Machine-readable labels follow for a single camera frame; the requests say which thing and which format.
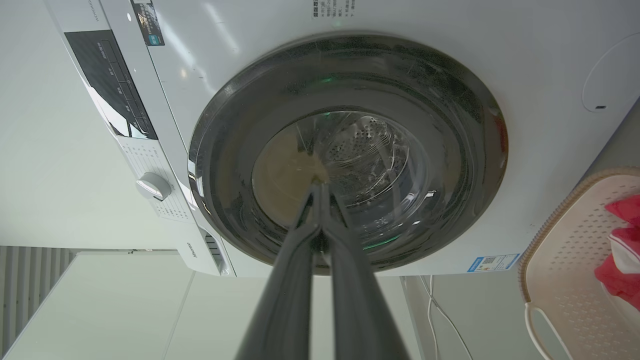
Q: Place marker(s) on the beige perforated laundry basket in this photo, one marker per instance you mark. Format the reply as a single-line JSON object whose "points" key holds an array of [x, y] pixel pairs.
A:
{"points": [[565, 280]]}

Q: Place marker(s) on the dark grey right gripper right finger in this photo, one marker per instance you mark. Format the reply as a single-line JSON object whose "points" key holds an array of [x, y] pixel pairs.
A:
{"points": [[360, 305]]}

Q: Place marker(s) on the white cabinet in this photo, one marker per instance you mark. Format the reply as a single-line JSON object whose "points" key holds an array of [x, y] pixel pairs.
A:
{"points": [[125, 310]]}

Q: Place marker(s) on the white front-load washing machine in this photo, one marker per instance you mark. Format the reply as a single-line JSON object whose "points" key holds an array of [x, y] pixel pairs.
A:
{"points": [[530, 165]]}

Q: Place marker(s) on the red and white garment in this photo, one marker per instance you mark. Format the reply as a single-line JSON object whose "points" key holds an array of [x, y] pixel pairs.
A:
{"points": [[622, 250]]}

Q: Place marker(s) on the silver washing machine dial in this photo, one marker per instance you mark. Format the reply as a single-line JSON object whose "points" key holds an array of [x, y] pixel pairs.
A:
{"points": [[153, 186]]}

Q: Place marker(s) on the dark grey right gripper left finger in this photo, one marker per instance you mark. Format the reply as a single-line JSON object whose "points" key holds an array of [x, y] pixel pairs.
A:
{"points": [[285, 300]]}

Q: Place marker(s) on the round dark washing machine door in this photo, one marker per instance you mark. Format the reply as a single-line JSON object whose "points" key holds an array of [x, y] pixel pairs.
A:
{"points": [[400, 125]]}

